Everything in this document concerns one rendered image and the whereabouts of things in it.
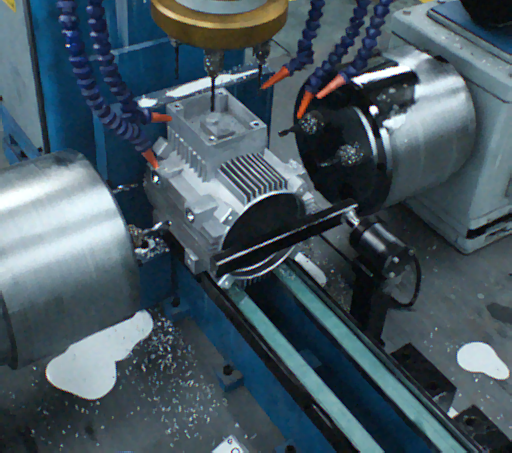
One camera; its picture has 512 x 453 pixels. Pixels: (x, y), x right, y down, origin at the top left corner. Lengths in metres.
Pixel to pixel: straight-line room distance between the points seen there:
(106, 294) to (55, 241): 0.10
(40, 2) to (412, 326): 0.77
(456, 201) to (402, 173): 0.25
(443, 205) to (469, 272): 0.13
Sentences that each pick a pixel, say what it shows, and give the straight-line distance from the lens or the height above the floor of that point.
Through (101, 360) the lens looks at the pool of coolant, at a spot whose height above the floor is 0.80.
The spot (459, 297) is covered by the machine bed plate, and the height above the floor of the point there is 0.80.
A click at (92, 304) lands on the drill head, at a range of 1.01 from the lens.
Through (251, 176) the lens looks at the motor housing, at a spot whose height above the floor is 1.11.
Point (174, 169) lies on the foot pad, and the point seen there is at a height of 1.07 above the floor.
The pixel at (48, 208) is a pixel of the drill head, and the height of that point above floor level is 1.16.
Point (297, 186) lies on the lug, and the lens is 1.13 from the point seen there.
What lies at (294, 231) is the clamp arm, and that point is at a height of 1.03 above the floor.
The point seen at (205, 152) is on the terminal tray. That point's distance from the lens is 1.11.
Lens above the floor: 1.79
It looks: 39 degrees down
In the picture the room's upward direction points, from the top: 4 degrees clockwise
